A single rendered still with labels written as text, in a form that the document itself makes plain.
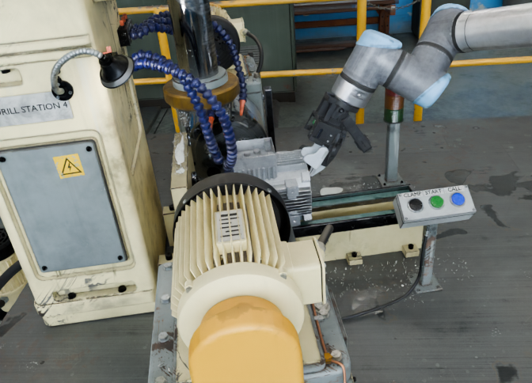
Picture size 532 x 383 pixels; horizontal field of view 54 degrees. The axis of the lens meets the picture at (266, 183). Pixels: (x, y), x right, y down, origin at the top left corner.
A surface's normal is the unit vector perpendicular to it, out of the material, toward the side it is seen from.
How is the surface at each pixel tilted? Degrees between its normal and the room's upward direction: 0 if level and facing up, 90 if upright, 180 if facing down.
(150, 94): 90
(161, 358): 0
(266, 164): 90
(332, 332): 0
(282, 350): 90
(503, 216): 0
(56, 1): 90
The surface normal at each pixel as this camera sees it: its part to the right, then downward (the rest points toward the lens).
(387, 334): -0.08, -0.85
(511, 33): -0.77, 0.46
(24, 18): 0.11, 0.51
